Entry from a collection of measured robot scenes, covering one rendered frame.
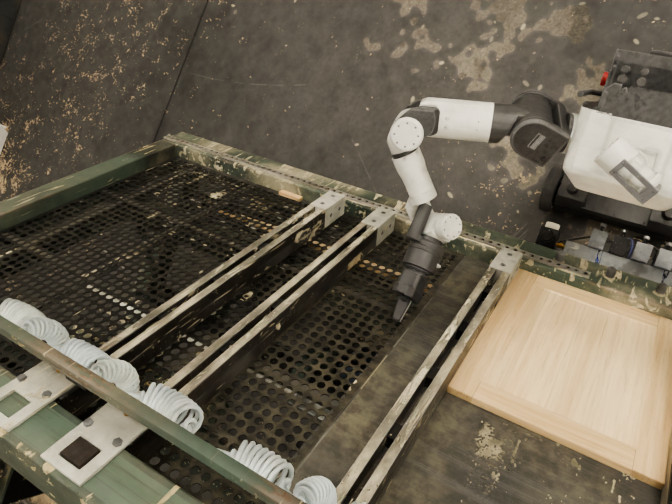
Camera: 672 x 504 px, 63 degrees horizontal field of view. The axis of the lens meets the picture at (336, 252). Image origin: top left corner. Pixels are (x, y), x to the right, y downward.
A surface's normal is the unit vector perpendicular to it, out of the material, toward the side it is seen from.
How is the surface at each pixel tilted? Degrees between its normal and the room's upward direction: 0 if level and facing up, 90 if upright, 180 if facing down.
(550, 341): 56
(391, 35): 0
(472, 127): 33
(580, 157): 23
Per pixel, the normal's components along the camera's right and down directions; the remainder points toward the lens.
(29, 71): -0.40, -0.11
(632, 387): 0.06, -0.84
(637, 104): -0.50, 0.27
